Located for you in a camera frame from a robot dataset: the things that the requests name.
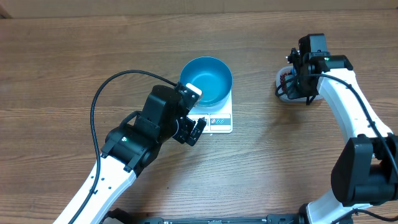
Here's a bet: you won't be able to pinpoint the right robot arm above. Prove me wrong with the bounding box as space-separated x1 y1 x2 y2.
275 34 397 223

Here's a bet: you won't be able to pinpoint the white digital kitchen scale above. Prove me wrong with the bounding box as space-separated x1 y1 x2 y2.
188 91 233 134

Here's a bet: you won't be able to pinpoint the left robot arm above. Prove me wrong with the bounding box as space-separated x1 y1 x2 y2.
56 83 206 223

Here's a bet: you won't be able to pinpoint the teal round bowl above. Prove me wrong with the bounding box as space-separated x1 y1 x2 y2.
179 57 233 107

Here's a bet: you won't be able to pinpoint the clear plastic food container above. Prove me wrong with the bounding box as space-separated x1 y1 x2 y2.
275 65 307 103

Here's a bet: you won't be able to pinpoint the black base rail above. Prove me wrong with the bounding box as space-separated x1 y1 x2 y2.
100 208 306 224

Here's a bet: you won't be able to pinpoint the red beans in container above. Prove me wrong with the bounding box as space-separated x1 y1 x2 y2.
280 71 295 91

